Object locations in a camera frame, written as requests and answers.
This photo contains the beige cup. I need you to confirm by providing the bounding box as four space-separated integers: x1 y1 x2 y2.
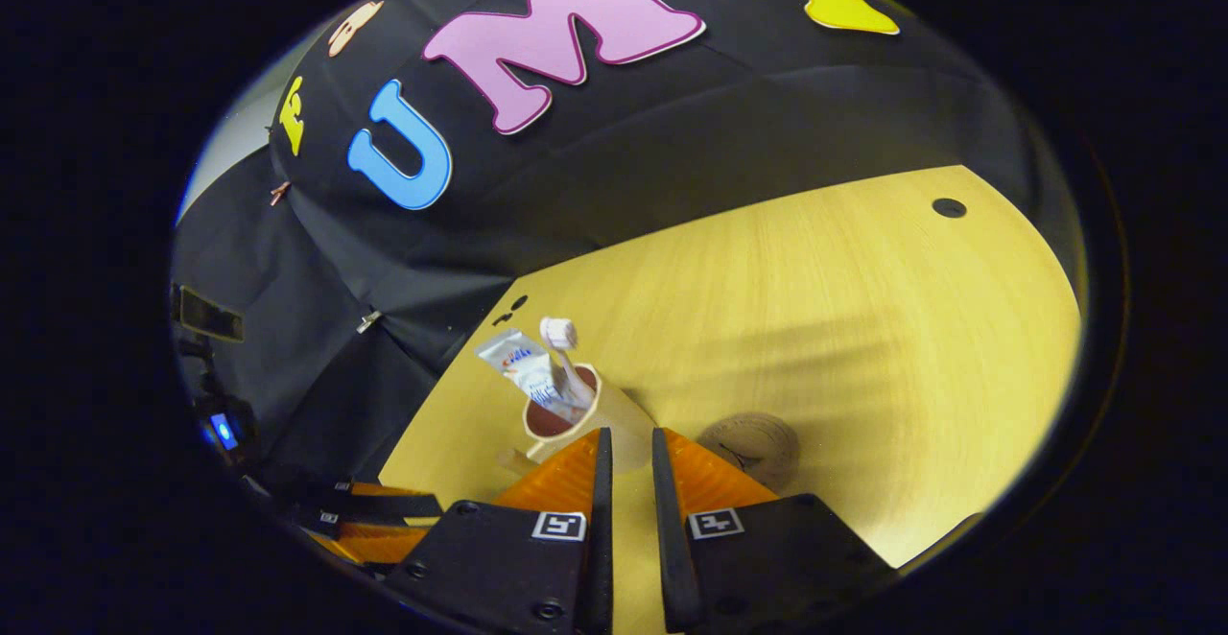
497 364 661 478

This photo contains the black backdrop cloth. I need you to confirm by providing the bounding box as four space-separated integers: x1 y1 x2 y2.
173 0 1056 521

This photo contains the white toothpaste tube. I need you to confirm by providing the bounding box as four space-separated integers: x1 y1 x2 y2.
477 328 588 425

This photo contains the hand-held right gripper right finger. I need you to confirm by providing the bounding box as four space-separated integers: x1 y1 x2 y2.
650 427 899 635

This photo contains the round beige coaster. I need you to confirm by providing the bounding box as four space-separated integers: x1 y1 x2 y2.
697 412 801 494

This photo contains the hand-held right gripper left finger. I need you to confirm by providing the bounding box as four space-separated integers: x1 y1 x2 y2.
382 427 616 635

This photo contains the pink toothbrush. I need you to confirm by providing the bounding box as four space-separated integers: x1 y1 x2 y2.
539 317 598 411

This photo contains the wooden desktop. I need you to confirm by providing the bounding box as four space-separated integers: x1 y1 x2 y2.
379 165 1085 635

